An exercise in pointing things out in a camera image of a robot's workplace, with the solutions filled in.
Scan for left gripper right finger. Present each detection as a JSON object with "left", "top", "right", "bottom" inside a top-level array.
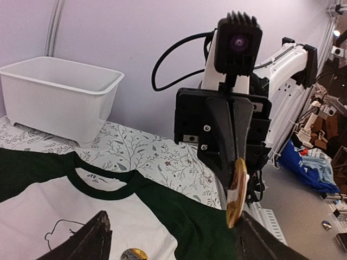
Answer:
[{"left": 234, "top": 211, "right": 307, "bottom": 260}]

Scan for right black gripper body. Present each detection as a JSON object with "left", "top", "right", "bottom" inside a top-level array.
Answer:
[{"left": 174, "top": 88, "right": 272, "bottom": 172}]

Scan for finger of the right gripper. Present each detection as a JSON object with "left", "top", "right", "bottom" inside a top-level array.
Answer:
[
  {"left": 234, "top": 97, "right": 253, "bottom": 160},
  {"left": 206, "top": 97, "right": 236, "bottom": 190}
]

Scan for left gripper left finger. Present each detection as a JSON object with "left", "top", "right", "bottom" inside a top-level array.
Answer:
[{"left": 39, "top": 211, "right": 112, "bottom": 260}]

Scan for yellow round brooch brown flowers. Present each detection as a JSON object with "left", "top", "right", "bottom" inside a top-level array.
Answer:
[{"left": 226, "top": 158, "right": 249, "bottom": 229}]

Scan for white green raglan t-shirt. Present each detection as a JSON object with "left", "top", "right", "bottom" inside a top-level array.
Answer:
[{"left": 1, "top": 148, "right": 236, "bottom": 259}]

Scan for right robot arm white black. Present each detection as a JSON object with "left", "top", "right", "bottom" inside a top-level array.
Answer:
[{"left": 174, "top": 38, "right": 317, "bottom": 190}]

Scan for floral patterned table mat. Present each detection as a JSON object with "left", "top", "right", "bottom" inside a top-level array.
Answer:
[{"left": 1, "top": 116, "right": 225, "bottom": 209}]

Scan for blue clothes pile outside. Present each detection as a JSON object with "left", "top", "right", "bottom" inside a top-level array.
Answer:
[{"left": 277, "top": 140, "right": 340, "bottom": 194}]

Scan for white plastic bin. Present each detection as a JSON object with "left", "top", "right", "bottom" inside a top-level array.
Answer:
[{"left": 1, "top": 56, "right": 125, "bottom": 147}]

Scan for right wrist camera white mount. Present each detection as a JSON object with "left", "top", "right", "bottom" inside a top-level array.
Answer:
[{"left": 202, "top": 10, "right": 263, "bottom": 94}]

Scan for right aluminium frame post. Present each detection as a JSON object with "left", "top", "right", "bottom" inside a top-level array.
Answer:
[{"left": 44, "top": 0, "right": 66, "bottom": 57}]

